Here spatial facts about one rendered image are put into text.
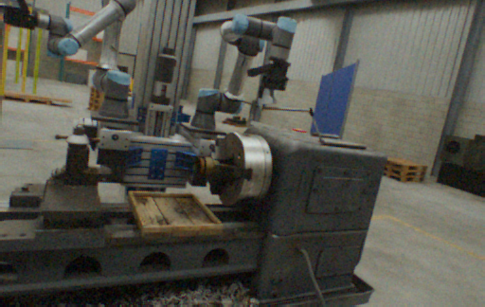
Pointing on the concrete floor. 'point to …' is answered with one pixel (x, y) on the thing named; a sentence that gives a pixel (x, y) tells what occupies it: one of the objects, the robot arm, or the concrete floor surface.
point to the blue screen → (334, 100)
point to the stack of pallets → (95, 99)
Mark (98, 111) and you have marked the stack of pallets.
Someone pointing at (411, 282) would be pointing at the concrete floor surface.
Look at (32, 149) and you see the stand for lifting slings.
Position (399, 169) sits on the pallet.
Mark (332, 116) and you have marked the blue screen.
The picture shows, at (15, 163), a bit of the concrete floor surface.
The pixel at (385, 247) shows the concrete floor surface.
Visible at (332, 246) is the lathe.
